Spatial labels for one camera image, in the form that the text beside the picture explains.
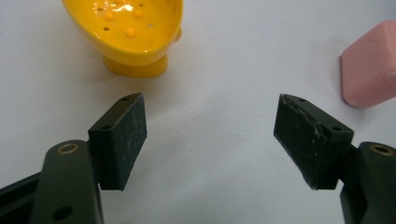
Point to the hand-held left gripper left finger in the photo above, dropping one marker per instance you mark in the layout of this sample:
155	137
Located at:
116	146

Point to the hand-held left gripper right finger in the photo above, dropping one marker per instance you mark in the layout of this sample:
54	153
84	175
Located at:
314	146

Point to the pink soap bar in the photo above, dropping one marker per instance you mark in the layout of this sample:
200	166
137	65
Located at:
370	68

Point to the yellow soap dish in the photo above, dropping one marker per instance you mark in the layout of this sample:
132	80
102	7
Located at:
130	37

